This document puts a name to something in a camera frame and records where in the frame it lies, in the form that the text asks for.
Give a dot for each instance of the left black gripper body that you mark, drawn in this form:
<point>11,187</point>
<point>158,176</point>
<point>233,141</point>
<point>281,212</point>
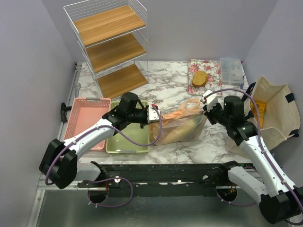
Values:
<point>138,117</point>

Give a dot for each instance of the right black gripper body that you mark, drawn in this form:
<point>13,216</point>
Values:
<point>216,114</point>

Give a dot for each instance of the orange plastic grocery bag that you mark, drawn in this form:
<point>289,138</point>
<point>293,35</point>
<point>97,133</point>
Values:
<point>182,125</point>

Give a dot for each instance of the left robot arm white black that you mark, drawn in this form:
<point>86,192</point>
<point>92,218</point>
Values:
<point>60,163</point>

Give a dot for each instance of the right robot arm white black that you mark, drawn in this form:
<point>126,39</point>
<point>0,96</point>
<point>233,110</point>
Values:
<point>277,196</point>

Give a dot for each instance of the green plastic basket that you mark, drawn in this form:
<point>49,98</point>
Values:
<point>120,145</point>

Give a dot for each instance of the brown bread slices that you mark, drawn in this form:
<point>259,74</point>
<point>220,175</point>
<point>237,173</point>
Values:
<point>200,79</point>

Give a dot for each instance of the clear plastic compartment box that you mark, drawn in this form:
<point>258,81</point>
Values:
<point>231,71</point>

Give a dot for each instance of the floral pattern tray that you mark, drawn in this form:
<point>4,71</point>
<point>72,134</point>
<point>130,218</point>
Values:
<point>213,71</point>

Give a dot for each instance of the yellow snack package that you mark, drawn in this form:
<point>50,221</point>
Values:
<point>260,108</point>

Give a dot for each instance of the pink plastic basket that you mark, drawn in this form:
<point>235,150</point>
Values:
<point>85,113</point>

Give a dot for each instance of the beige canvas tote bag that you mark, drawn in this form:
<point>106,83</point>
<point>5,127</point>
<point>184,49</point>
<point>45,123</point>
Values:
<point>281,118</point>

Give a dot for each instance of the black metal base rail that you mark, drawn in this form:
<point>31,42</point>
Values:
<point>160,180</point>

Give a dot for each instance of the black clamp handle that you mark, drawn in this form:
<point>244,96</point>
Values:
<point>64,110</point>

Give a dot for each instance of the white wire wooden shelf rack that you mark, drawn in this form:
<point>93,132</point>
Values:
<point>112,35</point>

